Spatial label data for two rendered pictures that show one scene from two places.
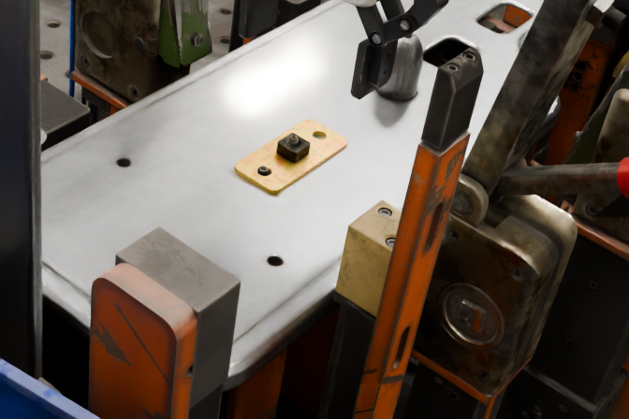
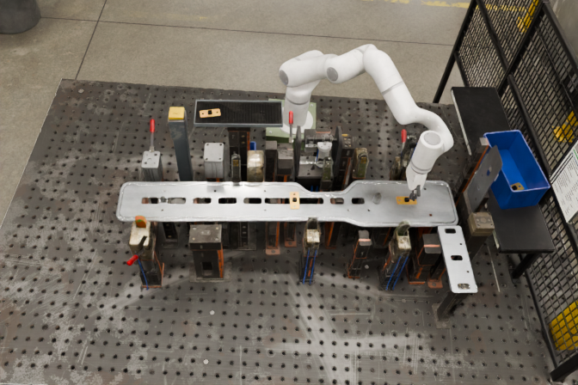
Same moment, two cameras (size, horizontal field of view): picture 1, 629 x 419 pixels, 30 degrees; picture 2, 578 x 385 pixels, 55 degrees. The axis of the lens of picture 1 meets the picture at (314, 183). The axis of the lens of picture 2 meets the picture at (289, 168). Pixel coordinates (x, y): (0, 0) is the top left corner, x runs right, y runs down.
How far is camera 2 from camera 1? 2.42 m
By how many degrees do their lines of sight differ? 79
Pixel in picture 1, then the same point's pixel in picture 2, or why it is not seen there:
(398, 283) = not seen: hidden behind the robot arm
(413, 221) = not seen: hidden behind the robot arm
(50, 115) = (429, 236)
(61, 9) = (327, 373)
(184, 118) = (415, 216)
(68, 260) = (450, 205)
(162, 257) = (483, 143)
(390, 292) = not seen: hidden behind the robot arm
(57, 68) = (347, 348)
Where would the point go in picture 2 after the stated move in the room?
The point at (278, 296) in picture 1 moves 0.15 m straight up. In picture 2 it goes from (429, 185) to (439, 163)
